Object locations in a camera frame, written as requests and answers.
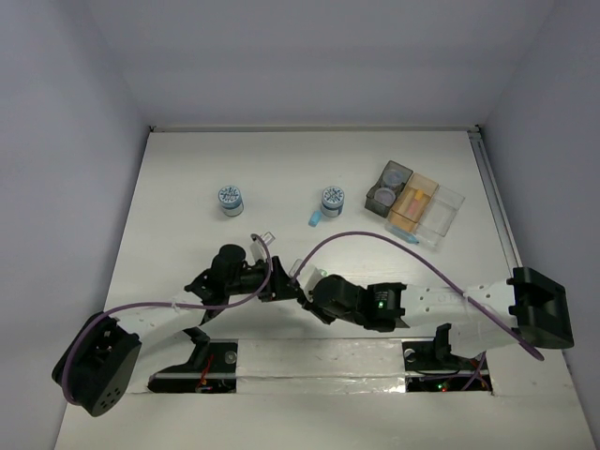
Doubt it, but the blue highlighter cap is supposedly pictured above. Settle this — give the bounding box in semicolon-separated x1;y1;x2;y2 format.
307;211;322;227

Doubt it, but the blue splash lid jar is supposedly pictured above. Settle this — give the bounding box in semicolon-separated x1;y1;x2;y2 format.
321;186;345;218
217;186;244;218

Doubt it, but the blue highlighter pen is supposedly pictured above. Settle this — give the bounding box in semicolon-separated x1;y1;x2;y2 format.
384;222;419;245

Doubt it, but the clear jar of paper clips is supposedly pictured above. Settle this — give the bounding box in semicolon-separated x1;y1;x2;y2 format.
374;187;396;207

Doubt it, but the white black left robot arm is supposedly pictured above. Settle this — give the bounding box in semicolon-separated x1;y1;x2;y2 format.
52;238;304;417

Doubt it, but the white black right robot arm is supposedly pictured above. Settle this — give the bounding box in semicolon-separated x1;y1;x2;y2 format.
296;265;574;368

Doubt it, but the clear plastic bin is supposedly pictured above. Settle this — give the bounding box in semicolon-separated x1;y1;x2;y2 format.
414;185;465;248

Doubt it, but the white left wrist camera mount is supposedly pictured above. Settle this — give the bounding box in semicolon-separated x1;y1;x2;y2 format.
250;232;276;261

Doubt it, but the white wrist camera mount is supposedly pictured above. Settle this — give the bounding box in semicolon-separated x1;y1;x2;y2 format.
250;232;276;261
289;259;328;297

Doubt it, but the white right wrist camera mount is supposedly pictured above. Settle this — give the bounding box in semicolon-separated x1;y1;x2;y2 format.
289;259;328;297

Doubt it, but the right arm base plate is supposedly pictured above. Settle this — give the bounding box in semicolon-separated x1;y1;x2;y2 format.
402;323;493;393

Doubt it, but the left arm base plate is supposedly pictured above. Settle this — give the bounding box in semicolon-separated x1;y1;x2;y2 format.
147;327;238;394

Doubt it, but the aluminium rail on table edge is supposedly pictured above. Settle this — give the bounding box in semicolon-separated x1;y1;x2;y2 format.
468;130;521;270

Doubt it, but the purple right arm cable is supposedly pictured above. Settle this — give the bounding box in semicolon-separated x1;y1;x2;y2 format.
289;230;546;362

